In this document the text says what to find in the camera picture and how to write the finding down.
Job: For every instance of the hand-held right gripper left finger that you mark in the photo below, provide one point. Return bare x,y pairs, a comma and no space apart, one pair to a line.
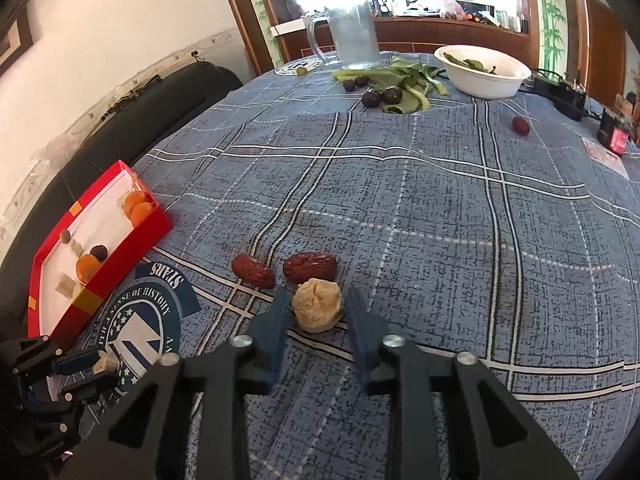
274,335

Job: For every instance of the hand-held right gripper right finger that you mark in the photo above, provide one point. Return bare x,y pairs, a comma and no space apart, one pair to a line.
362,332

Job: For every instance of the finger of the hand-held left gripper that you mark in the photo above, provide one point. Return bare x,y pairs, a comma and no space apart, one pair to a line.
90,390
75,362

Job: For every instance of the large peeled banana piece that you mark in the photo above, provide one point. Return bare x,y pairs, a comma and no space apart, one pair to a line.
317,305

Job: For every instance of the red jujube date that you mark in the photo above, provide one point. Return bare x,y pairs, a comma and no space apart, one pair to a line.
310,266
252,270

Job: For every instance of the small orange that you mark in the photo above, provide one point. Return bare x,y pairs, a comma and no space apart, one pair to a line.
87,267
135,198
142,213

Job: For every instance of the dark wrinkled jujube date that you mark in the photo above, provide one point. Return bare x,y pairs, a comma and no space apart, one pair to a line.
99,251

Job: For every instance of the red cardboard box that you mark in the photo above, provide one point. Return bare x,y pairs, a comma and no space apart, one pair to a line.
125,255

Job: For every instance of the black sofa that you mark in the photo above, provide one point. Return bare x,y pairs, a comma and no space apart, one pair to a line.
165,105

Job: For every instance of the green vegetable leaves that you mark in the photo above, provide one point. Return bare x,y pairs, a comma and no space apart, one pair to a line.
400,77

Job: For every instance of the round red jujube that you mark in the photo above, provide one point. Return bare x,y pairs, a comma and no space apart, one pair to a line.
520,125

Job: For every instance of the white bowl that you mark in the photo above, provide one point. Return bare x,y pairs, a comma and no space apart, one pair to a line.
490,85

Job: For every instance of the green leaf scraps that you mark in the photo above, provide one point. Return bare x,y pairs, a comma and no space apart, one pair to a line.
470,64

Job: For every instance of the clear glass pitcher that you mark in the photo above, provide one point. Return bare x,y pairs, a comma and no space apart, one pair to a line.
355,35

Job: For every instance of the pink paper card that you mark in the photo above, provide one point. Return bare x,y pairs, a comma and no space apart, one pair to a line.
602,156

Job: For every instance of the black charger device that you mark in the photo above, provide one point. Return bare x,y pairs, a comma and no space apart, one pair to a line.
560,92

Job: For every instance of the red and black battery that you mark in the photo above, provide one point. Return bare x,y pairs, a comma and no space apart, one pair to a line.
616,135

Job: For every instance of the pink plastic bag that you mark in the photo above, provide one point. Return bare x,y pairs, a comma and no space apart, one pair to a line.
445,5

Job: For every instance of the wooden door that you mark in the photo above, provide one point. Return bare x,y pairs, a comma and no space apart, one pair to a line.
602,45

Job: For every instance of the framed wall picture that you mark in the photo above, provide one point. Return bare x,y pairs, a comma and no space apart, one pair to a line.
12,45

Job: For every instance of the bamboo wall painting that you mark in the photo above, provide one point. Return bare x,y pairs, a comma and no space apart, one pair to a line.
260,10
550,20

